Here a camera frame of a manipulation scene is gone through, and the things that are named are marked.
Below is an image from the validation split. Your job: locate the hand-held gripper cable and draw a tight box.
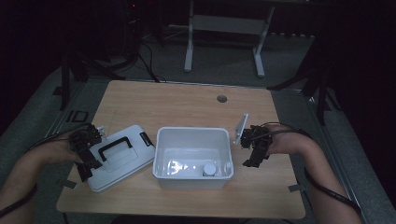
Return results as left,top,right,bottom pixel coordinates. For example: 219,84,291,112
260,121,362,217
0,123,92,218

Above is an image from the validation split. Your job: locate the left hand-held gripper cable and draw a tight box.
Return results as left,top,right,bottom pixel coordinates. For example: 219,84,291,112
0,123,92,218

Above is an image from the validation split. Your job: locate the right hand-held gripper cable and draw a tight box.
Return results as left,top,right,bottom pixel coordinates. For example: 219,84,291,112
260,121,362,217

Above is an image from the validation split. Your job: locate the white lid with black handle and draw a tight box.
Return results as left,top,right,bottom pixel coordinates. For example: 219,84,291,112
86,124,157,193

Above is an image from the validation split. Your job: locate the black floor cable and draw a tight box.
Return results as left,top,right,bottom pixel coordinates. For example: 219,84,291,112
136,40,168,84

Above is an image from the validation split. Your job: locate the person's right hand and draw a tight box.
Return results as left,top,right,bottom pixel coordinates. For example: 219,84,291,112
266,123,309,156

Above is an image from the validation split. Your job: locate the small white bottle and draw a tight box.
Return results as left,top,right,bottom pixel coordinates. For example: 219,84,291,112
202,161,218,177

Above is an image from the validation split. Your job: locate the white metal table frame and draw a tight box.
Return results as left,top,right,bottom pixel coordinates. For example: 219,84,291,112
183,0,276,78

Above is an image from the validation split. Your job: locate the white plastic storage box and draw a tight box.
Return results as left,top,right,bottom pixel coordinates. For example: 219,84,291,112
151,126,235,190

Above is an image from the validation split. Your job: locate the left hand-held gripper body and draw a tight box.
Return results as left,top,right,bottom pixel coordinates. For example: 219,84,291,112
68,123,106,158

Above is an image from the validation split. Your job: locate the person's left hand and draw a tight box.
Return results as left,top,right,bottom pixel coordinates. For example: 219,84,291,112
41,139,83,164

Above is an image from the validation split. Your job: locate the black metal stand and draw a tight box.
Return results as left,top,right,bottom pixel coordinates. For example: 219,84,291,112
59,46,126,112
267,31,344,126

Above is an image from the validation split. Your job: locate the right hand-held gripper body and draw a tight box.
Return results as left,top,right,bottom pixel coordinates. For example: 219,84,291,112
233,113,274,152

